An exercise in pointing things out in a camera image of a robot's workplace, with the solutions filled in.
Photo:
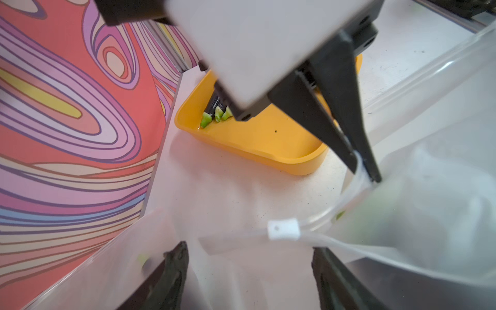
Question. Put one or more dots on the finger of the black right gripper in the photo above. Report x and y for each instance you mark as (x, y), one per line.
(294, 96)
(334, 70)

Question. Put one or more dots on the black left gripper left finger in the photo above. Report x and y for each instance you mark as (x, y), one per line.
(164, 288)

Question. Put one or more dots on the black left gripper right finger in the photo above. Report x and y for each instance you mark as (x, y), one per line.
(337, 286)

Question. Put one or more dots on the purple eggplant in tray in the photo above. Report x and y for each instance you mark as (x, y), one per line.
(213, 111)

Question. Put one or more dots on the yellow plastic tray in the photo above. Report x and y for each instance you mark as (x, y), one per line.
(272, 138)

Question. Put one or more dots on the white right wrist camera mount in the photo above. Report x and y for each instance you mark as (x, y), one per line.
(253, 45)

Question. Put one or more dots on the aluminium frame post right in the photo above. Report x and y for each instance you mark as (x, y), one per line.
(174, 44)

